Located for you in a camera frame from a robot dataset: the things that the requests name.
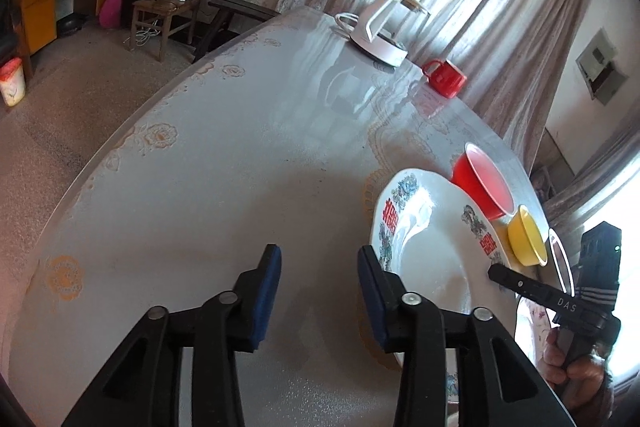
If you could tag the floral lace tablecloth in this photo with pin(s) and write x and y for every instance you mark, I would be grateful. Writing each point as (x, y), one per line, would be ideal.
(210, 187)

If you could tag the pink bag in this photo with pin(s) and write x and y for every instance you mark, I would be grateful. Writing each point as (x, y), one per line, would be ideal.
(111, 9)

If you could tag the wooden desk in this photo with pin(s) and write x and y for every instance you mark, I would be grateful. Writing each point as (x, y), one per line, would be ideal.
(45, 2)

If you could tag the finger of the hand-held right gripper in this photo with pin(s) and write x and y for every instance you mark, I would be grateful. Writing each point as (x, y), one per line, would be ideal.
(520, 281)

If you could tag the wall electrical box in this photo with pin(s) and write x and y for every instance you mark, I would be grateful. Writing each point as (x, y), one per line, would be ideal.
(600, 67)

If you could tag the steel metal bowl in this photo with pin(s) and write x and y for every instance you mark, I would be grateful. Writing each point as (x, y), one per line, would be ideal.
(559, 241)

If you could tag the yellow plastic bowl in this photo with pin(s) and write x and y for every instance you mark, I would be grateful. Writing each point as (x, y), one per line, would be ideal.
(525, 234)

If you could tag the red plastic bowl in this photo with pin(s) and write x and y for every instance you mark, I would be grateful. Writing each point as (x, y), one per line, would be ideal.
(482, 182)

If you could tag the black bench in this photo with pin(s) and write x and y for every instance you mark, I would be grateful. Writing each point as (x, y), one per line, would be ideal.
(235, 7)

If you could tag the black pan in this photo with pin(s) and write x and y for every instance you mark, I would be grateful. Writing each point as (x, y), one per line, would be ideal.
(70, 27)

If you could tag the white red bucket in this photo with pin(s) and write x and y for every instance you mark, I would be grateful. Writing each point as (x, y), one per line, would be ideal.
(11, 82)

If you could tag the white floral printed plate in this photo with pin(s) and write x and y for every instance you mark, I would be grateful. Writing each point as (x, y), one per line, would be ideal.
(440, 247)

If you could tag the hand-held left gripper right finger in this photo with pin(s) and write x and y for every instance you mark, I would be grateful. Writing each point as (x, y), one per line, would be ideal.
(372, 299)

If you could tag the white electric kettle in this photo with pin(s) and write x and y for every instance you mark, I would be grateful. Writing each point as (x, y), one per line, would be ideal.
(377, 27)

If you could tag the beige window curtain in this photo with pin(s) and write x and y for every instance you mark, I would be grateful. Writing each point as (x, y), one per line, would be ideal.
(585, 187)

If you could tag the red mug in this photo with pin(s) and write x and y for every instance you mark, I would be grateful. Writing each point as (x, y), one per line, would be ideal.
(445, 77)

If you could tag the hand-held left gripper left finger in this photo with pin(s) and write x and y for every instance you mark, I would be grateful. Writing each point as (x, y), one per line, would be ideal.
(268, 289)

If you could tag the person's right hand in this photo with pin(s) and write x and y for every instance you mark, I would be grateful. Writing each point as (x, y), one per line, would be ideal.
(575, 372)

